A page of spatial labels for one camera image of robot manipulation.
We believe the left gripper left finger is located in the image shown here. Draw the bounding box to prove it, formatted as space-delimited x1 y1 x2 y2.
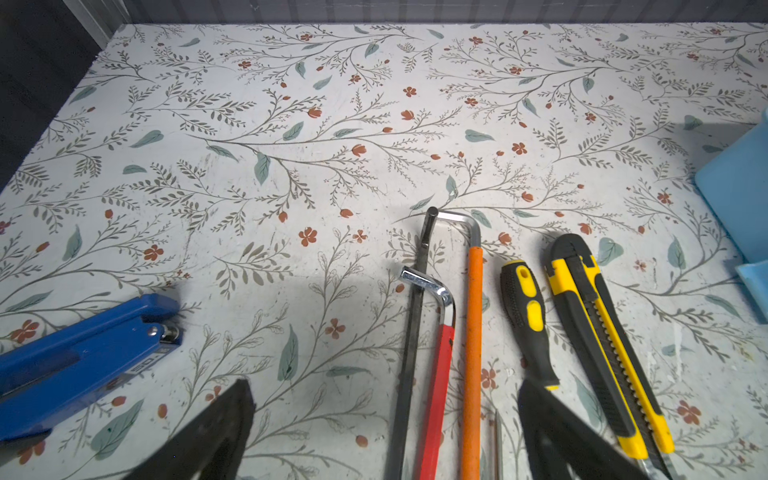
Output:
127 379 255 479

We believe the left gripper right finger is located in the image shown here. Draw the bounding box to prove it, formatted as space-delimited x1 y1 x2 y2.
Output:
517 379 646 480

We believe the yellow black screwdriver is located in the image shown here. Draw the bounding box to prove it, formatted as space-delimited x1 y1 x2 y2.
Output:
500 260 560 391

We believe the light blue plastic tool box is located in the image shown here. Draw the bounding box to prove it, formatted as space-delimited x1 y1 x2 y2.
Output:
695 112 767 315

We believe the red handled hex key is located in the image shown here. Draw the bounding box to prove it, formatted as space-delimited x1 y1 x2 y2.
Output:
400 266 456 480

